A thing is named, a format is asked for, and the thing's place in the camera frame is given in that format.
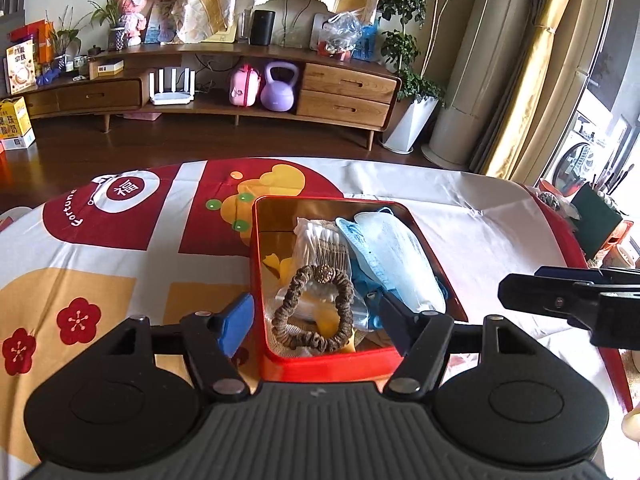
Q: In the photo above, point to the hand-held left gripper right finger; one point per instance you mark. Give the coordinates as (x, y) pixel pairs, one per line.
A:
(397, 325)

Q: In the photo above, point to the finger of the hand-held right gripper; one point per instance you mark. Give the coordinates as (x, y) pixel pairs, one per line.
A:
(590, 275)
(540, 295)

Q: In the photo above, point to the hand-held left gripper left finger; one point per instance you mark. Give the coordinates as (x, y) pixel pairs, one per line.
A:
(237, 322)

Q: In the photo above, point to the brown scrunchie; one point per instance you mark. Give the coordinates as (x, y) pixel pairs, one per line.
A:
(287, 310)

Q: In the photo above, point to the blue face mask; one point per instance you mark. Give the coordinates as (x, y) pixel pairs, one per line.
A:
(400, 260)

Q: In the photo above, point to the red tin box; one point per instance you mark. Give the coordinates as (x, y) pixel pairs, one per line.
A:
(325, 365)

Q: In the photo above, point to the cotton swabs pack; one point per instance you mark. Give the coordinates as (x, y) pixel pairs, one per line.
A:
(320, 245)

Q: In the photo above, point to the washing machine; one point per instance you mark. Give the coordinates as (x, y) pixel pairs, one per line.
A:
(575, 160)

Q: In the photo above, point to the printed tablecloth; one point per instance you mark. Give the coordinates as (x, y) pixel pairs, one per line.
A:
(125, 260)

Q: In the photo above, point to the white planter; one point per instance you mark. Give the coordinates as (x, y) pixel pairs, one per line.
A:
(410, 125)

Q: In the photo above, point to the yellow curtain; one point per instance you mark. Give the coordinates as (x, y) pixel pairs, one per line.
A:
(535, 70)

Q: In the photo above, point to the beige tower air conditioner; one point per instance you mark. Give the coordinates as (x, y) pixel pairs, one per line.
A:
(480, 70)

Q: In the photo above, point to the purple kettlebell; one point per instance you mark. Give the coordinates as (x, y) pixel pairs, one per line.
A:
(279, 92)

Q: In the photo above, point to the pink toy case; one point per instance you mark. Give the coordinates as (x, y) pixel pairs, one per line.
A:
(245, 87)

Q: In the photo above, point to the wooden tv cabinet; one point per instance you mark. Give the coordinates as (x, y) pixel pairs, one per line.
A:
(345, 95)

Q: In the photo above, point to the white router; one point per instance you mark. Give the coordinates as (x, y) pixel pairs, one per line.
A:
(172, 87)

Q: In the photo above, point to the blue plastic item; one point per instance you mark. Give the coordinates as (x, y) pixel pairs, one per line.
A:
(366, 42)

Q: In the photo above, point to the small white box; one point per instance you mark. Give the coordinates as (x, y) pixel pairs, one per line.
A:
(107, 67)

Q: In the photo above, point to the tall green plant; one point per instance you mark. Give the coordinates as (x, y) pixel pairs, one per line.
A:
(410, 35)

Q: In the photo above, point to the clear plastic bag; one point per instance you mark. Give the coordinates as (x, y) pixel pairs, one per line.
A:
(340, 35)

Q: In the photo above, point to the black speaker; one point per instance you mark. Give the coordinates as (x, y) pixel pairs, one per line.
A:
(263, 27)

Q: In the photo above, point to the yellow carton box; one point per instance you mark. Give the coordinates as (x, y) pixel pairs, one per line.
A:
(16, 122)

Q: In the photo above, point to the potted grass plant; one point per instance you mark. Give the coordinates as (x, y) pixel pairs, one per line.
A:
(114, 20)

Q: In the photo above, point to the pink doll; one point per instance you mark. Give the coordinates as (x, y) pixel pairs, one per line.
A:
(134, 12)

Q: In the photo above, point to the printed cereal box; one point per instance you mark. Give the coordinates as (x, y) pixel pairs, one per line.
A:
(21, 67)

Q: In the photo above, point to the orange red box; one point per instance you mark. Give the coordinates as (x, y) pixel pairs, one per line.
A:
(35, 35)

